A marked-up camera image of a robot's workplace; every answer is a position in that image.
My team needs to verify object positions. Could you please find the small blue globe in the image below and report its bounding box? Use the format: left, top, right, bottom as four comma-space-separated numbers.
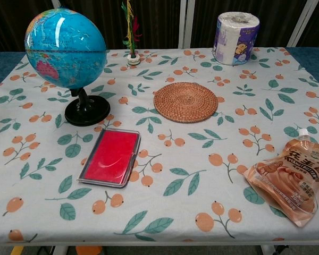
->
24, 7, 111, 127

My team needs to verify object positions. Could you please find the white leaf fruit print tablecloth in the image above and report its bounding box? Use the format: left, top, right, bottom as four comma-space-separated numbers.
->
0, 47, 319, 244

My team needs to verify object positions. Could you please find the round woven rattan coaster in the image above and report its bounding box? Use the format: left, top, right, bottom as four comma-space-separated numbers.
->
153, 82, 219, 123

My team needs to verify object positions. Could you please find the white pink card box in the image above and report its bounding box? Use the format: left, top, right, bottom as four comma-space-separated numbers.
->
77, 127, 141, 189

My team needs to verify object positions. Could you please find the small vase with flowers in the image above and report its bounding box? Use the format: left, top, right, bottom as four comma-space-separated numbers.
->
121, 0, 143, 66

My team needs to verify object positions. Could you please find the wrapped toilet paper roll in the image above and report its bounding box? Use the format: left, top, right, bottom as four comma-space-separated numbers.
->
212, 11, 261, 66

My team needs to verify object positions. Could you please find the peanut butter spout pouch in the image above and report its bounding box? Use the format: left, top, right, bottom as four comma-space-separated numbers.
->
244, 129, 319, 228

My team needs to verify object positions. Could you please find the orange round object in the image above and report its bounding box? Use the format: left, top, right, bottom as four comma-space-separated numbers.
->
75, 245, 103, 255

